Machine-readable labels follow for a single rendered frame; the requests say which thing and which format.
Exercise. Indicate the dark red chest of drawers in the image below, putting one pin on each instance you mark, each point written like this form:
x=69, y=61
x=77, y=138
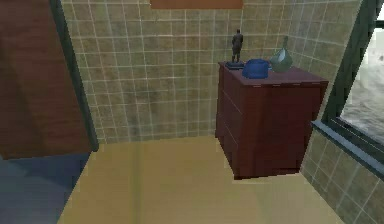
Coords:
x=266, y=126

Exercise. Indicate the brown wooden room door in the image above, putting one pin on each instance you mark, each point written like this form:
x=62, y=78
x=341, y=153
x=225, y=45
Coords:
x=36, y=83

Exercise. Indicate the dark framed window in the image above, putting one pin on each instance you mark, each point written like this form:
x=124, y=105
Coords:
x=363, y=86

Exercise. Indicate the blue round bowl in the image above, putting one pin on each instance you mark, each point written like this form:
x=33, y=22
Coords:
x=256, y=68

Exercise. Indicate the dark figure statuette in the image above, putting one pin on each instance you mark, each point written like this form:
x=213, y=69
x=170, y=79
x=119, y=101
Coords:
x=237, y=46

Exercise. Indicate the grey-green glass vase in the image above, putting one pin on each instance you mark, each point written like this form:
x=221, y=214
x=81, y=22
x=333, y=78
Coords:
x=281, y=60

